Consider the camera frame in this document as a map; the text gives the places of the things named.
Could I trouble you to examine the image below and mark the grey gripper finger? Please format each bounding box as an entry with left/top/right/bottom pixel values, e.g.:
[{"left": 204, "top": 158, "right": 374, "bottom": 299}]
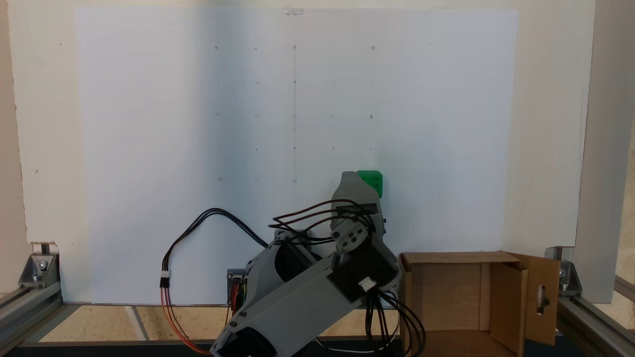
[{"left": 331, "top": 171, "right": 383, "bottom": 206}]

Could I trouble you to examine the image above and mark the green die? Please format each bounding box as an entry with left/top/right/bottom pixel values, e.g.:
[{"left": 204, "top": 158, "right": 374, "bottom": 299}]
[{"left": 357, "top": 170, "right": 384, "bottom": 199}]

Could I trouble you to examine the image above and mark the brown cardboard box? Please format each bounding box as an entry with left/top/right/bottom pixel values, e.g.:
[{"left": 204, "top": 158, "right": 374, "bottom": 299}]
[{"left": 398, "top": 250, "right": 561, "bottom": 357}]

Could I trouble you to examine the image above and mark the circuit board with jumper wires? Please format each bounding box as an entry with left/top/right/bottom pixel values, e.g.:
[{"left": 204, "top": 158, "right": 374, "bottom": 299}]
[{"left": 227, "top": 269, "right": 249, "bottom": 312}]

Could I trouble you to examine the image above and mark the black and red cable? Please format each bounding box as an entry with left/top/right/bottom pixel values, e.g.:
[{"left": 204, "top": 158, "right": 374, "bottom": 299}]
[{"left": 159, "top": 208, "right": 271, "bottom": 356}]

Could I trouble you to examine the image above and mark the metal corner bracket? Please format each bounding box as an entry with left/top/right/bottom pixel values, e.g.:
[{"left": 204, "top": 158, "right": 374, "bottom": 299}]
[
  {"left": 545, "top": 246, "right": 582, "bottom": 293},
  {"left": 19, "top": 242, "right": 61, "bottom": 288}
]

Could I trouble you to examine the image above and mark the aluminium frame rail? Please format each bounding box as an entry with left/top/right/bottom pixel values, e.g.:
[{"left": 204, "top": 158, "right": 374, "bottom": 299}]
[
  {"left": 556, "top": 275, "right": 635, "bottom": 357},
  {"left": 0, "top": 282, "right": 64, "bottom": 355}
]

